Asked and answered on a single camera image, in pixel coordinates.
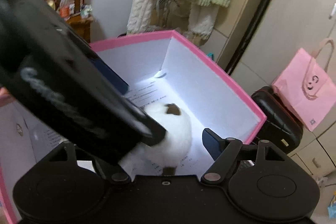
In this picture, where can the orange drink bottle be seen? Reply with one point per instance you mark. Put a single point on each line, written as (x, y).
(64, 9)

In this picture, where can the white plush toy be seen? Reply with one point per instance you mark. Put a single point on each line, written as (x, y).
(176, 144)

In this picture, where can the pink cardboard box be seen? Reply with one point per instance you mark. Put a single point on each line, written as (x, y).
(157, 67)

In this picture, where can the person's left hand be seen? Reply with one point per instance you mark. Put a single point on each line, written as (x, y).
(4, 92)

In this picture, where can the wooden side cabinet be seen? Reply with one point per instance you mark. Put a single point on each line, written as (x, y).
(82, 26)

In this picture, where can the beige wooden wardrobe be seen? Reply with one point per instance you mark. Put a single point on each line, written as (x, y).
(287, 26)

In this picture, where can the teal gift bag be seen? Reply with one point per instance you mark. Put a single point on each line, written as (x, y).
(211, 56)

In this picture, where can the pink tote bag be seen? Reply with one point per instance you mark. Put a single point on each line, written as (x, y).
(305, 88)

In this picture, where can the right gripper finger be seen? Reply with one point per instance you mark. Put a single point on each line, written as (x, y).
(224, 152)

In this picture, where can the black clothes rack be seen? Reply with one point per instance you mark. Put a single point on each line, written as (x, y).
(246, 39)

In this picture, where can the black suitcase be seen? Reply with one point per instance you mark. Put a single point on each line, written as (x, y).
(281, 127)

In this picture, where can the printed paper sheet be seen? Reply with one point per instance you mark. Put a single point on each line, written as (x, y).
(94, 115)

